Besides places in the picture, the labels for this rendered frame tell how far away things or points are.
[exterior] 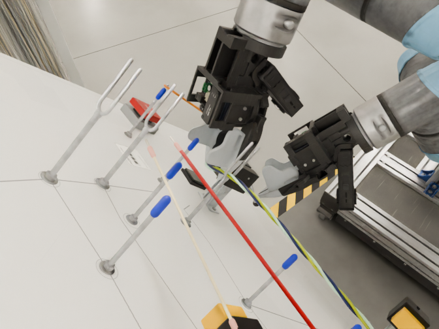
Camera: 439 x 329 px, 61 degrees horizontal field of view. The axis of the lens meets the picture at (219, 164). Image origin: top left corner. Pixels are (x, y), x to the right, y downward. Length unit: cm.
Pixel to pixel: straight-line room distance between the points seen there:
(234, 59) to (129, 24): 238
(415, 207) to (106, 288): 159
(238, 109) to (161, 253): 20
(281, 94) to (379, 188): 131
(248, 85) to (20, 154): 28
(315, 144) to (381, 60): 210
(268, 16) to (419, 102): 27
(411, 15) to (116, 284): 41
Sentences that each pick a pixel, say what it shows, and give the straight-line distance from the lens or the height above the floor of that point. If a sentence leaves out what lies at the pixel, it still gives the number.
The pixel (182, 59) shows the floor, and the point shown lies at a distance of 251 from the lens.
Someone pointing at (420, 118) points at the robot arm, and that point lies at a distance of 62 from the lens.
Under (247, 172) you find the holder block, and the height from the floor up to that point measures 114.
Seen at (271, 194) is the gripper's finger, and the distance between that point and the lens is 67.
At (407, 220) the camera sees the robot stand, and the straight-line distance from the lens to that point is 176.
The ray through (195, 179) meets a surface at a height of 109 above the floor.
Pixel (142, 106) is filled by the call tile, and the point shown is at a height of 113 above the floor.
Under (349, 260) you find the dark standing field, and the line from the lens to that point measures 183.
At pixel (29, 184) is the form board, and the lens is 38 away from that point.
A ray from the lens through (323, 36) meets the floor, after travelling 276.
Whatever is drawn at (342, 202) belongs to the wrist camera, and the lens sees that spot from 67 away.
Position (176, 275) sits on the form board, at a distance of 41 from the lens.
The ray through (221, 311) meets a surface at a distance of 28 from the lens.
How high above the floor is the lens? 164
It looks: 57 degrees down
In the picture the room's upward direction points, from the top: straight up
